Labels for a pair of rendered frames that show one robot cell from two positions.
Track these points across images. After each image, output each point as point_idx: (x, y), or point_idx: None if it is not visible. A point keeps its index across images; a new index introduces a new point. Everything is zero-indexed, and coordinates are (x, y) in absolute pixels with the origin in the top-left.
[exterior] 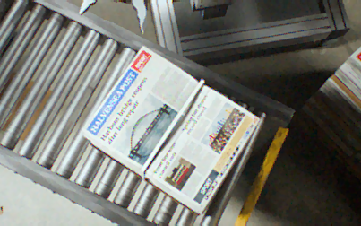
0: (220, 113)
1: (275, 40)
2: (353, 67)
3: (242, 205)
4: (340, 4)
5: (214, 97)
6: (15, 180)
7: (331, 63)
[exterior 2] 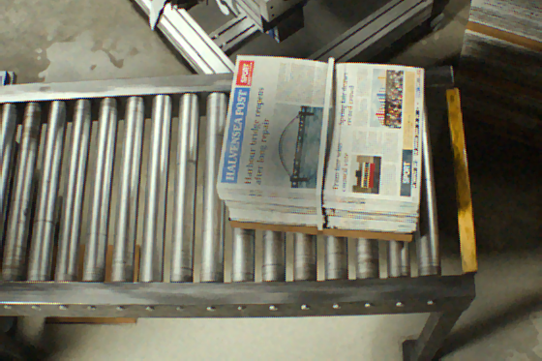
0: (375, 83)
1: (376, 41)
2: None
3: (444, 261)
4: None
5: (356, 70)
6: None
7: (453, 45)
